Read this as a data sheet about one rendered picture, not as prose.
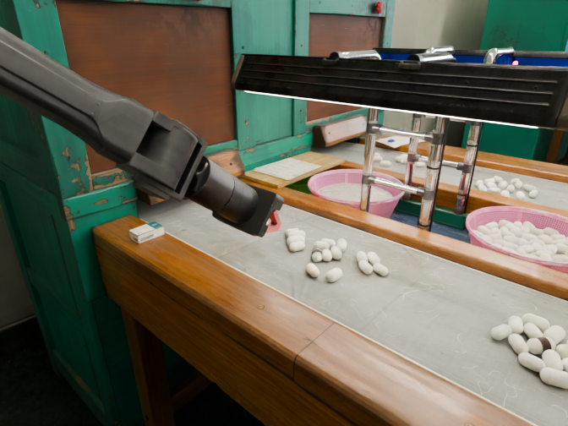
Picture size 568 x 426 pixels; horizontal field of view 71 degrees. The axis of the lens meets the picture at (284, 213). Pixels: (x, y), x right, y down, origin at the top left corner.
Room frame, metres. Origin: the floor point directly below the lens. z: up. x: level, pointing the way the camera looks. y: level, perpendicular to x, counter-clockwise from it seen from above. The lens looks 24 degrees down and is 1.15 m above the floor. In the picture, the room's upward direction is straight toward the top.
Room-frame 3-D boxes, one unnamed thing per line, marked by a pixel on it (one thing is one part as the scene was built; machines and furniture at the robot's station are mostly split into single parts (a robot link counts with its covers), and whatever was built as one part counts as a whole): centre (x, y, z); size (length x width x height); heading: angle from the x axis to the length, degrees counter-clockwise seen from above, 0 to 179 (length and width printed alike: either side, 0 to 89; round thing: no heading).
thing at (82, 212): (1.44, 0.21, 0.42); 1.36 x 0.55 x 0.84; 139
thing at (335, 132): (1.48, -0.22, 0.83); 0.30 x 0.06 x 0.07; 139
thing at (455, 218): (1.08, -0.46, 0.90); 0.20 x 0.19 x 0.45; 49
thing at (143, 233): (0.74, 0.28, 0.78); 0.06 x 0.04 x 0.02; 139
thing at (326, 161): (1.19, -0.04, 0.77); 0.33 x 0.15 x 0.01; 139
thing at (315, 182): (1.04, -0.20, 0.72); 0.27 x 0.27 x 0.10
